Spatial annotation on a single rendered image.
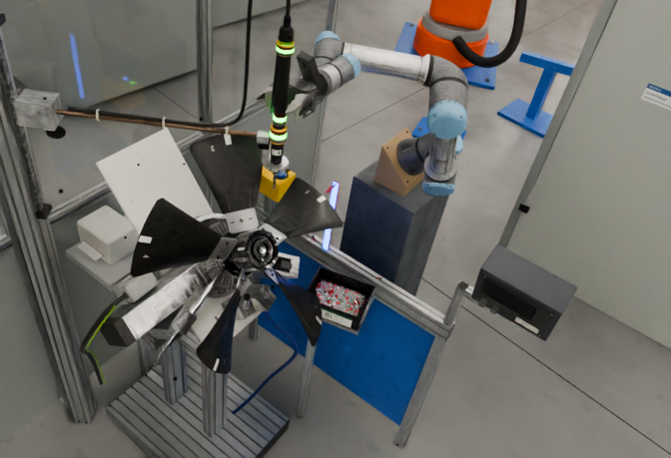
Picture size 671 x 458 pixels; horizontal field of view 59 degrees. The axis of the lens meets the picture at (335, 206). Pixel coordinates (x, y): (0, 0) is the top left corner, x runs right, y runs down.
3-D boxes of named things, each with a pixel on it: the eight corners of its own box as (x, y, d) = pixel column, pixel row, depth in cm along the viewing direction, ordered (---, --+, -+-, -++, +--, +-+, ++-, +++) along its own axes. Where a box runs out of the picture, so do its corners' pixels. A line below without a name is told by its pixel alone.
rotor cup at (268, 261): (209, 255, 173) (235, 252, 164) (235, 219, 181) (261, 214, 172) (241, 286, 180) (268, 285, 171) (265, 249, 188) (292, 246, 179)
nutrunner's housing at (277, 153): (267, 175, 165) (279, 17, 135) (269, 167, 168) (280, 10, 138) (282, 177, 165) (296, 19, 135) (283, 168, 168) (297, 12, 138)
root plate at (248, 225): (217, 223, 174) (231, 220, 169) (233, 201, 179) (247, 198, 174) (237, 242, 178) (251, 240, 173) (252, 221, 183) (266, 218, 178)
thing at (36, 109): (14, 128, 154) (6, 99, 149) (25, 113, 160) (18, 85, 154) (55, 132, 155) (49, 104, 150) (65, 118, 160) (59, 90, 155)
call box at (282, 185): (246, 187, 231) (247, 165, 224) (263, 176, 238) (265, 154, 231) (278, 206, 225) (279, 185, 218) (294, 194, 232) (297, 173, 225)
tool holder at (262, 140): (254, 170, 162) (256, 141, 156) (257, 155, 167) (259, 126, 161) (287, 174, 163) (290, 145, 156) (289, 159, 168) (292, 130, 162)
